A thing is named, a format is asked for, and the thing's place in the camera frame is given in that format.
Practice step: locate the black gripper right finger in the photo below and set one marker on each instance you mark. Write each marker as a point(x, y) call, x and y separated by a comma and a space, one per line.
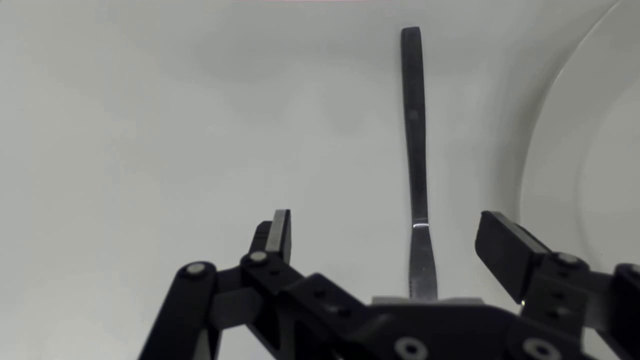
point(511, 256)

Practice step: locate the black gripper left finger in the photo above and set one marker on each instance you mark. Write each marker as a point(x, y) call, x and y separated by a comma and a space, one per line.
point(276, 240)

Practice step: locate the silver table knife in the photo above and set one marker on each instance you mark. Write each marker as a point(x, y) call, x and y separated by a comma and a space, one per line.
point(415, 133)

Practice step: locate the white round plate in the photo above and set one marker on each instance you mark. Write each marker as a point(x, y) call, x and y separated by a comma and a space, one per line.
point(586, 153)

